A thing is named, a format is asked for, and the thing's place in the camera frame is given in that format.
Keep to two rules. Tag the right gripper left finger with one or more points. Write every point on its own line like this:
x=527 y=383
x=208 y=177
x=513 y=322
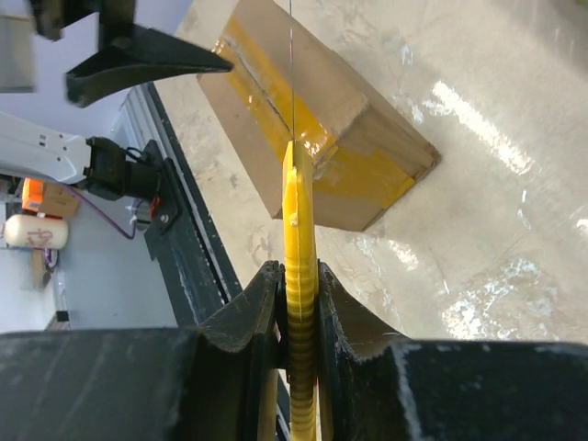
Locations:
x=214 y=381

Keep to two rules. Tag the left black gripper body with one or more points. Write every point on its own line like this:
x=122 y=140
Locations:
x=115 y=17

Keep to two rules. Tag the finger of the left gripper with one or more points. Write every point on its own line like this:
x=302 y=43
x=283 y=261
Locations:
x=146 y=56

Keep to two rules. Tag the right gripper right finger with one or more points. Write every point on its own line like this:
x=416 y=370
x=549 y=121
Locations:
x=378 y=384

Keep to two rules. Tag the brown cardboard express box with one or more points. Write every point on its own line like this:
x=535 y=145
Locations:
x=373 y=156

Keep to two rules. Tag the yellow utility knife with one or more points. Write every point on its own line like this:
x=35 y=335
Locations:
x=301 y=275

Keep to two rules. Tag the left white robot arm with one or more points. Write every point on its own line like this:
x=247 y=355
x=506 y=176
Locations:
x=97 y=165

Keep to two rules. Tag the orange box on floor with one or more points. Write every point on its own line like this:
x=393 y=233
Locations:
x=32 y=194

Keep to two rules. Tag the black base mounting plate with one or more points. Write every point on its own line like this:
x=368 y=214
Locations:
x=197 y=271

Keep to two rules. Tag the white gas cylinder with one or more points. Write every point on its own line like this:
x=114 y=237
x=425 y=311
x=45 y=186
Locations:
x=22 y=230

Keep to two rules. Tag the aluminium frame rail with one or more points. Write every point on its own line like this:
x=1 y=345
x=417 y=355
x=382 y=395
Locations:
x=135 y=125

